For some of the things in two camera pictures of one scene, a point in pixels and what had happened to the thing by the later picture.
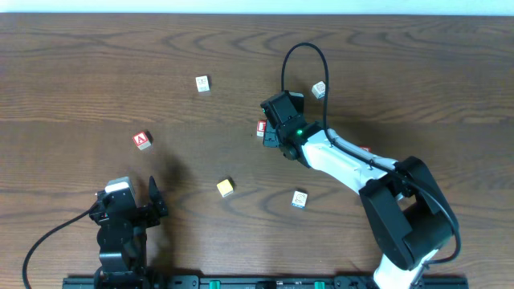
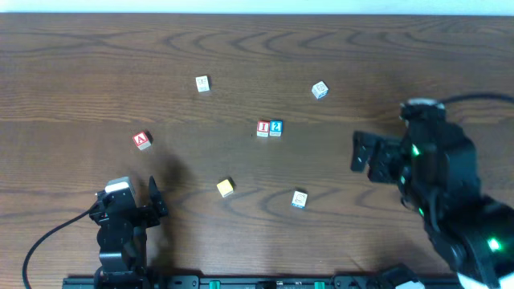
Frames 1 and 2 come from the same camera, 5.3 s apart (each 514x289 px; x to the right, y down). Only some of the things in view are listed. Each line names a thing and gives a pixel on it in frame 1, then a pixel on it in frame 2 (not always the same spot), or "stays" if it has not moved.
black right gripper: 271,136 → 382,159
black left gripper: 136,214 stays
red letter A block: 141,140 stays
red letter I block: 261,126 stays
